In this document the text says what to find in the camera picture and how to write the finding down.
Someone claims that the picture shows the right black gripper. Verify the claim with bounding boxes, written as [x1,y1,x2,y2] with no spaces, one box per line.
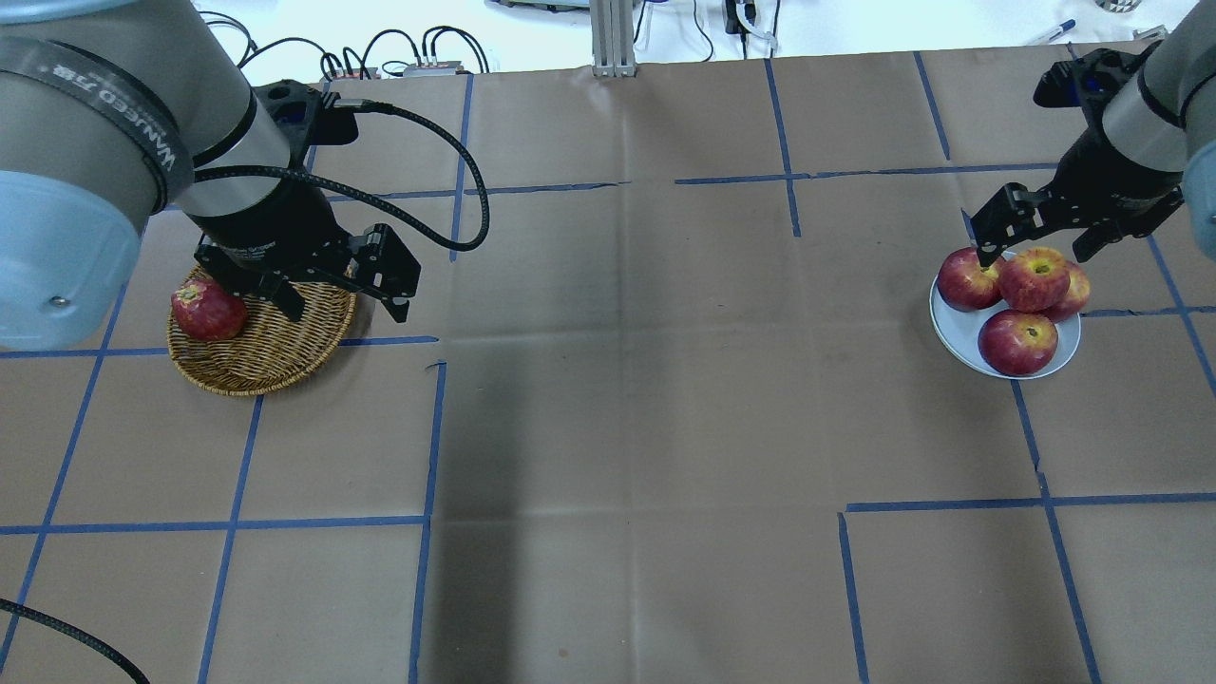
[970,133,1183,269]

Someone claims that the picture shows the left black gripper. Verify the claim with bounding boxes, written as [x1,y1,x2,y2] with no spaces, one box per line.
[195,82,421,324]

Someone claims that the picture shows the yellow-red striped apple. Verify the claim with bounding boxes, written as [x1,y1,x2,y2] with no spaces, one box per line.
[997,247,1070,313]

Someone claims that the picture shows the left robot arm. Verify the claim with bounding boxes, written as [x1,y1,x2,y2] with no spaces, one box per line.
[1,1,420,351]

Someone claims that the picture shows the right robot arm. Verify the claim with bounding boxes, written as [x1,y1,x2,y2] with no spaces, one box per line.
[972,1,1215,267]

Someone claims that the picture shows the red apple plate left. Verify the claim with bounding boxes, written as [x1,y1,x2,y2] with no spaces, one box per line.
[1038,260,1092,324]

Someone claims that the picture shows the red apple plate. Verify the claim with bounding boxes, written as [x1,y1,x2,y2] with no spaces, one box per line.
[935,246,1007,313]
[978,309,1059,377]
[1038,260,1092,324]

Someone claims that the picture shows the red apple plate back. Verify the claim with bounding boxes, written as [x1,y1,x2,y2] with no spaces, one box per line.
[935,246,1007,313]

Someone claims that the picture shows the woven wicker basket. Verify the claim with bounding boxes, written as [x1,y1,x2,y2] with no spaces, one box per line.
[167,267,356,396]

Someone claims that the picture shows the red apple plate front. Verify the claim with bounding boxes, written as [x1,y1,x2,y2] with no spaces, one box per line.
[978,309,1059,377]

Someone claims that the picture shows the silver metal plate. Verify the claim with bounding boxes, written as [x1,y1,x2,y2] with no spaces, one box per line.
[929,253,1081,379]

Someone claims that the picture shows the dark red basket apple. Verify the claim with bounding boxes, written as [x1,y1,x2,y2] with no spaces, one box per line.
[171,276,249,341]

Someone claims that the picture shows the blue white pen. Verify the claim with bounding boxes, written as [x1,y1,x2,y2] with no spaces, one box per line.
[1021,18,1076,45]

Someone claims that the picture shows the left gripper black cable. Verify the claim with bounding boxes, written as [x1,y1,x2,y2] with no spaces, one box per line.
[190,95,491,253]

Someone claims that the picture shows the aluminium frame post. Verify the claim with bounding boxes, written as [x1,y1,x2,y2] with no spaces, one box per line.
[589,0,637,79]

